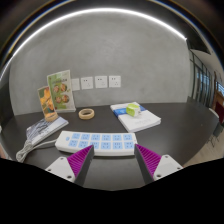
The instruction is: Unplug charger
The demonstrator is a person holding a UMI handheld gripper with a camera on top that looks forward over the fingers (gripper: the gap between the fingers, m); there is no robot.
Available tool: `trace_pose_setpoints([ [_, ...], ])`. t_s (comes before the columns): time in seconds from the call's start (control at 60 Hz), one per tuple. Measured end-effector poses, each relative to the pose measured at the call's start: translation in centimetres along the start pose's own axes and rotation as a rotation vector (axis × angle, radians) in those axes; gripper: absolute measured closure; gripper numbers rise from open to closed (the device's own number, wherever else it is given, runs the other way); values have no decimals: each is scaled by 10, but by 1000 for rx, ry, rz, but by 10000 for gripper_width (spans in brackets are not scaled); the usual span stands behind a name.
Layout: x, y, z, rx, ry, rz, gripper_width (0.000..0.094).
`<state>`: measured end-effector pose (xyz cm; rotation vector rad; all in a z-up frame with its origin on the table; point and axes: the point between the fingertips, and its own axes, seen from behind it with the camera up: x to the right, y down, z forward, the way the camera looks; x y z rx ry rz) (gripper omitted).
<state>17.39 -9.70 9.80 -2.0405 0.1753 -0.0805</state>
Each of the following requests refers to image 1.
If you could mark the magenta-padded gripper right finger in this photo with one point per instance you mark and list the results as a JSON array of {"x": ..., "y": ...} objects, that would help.
[{"x": 151, "y": 161}]

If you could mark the beige tape roll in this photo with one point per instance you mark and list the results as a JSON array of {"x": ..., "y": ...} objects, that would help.
[{"x": 81, "y": 114}]

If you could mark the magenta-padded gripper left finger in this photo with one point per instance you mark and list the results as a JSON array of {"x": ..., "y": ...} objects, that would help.
[{"x": 78, "y": 161}]

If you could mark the blank white wall plate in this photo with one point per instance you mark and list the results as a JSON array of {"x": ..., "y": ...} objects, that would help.
[{"x": 75, "y": 84}]

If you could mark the white booklet with blue band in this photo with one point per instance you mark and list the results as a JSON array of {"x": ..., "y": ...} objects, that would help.
[{"x": 143, "y": 123}]

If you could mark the grey blue magazine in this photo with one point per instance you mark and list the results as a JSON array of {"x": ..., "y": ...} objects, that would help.
[{"x": 43, "y": 128}]

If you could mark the dark framed glass wall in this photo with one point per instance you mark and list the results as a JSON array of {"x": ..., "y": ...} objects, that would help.
[{"x": 200, "y": 83}]

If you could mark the acrylic stand with green leaflet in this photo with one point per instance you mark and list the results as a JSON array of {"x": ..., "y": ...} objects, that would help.
[{"x": 60, "y": 90}]

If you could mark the orange card in wooden holder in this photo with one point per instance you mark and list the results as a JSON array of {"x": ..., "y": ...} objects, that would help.
[{"x": 46, "y": 101}]

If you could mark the white and green charger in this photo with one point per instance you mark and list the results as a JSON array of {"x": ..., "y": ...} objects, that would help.
[{"x": 133, "y": 110}]

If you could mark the white ceiling light strip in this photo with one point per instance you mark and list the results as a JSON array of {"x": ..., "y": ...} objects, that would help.
[{"x": 100, "y": 10}]

